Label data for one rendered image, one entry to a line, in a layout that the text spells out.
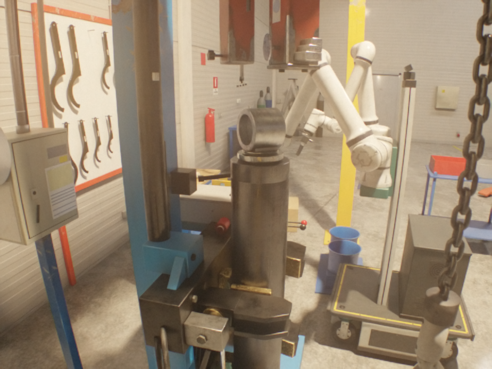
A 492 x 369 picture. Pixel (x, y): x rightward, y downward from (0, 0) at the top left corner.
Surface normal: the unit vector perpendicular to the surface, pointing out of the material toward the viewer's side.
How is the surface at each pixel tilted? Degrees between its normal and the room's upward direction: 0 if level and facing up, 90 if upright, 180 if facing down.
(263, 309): 0
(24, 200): 90
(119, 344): 0
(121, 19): 90
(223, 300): 0
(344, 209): 90
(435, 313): 90
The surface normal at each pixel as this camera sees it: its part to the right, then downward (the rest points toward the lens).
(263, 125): 0.41, -0.08
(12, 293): 0.96, 0.07
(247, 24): 0.45, 0.26
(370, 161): -0.48, 0.33
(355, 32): -0.26, 0.28
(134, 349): 0.00, -0.96
